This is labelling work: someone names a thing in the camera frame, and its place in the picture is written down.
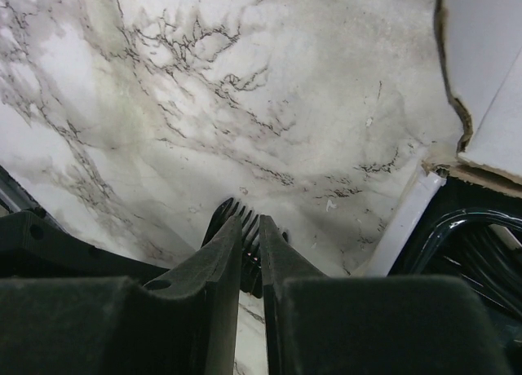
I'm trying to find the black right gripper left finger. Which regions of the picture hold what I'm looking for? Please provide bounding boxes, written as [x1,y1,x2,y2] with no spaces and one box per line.
[1,218,241,374]

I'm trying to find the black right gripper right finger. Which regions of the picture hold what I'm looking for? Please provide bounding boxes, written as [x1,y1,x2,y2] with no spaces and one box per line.
[259,215,511,374]

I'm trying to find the black clipper guard comb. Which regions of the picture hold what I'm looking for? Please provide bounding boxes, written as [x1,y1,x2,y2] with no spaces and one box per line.
[201,197,263,298]

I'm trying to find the white hair clipper kit box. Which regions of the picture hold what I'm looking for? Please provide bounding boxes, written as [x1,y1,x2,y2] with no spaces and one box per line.
[362,0,522,323]

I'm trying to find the black power cord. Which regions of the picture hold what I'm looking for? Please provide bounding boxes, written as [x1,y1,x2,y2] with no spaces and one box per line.
[442,223,522,315]

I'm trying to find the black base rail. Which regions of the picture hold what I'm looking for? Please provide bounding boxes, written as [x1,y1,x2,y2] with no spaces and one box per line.
[1,170,167,284]

